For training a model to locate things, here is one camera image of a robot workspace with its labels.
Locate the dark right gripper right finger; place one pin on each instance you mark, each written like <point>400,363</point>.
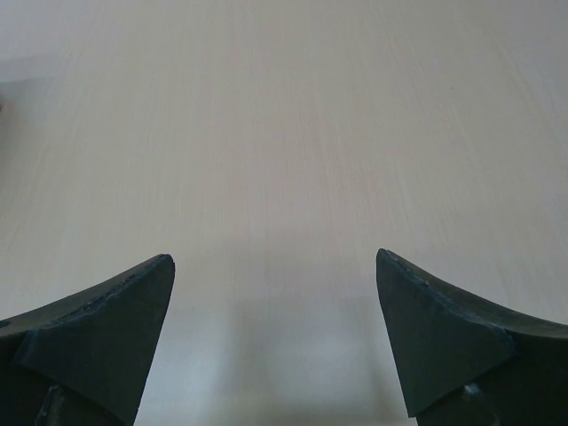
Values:
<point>464,360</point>

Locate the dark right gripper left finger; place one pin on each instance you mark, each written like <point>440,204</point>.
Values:
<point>85,359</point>

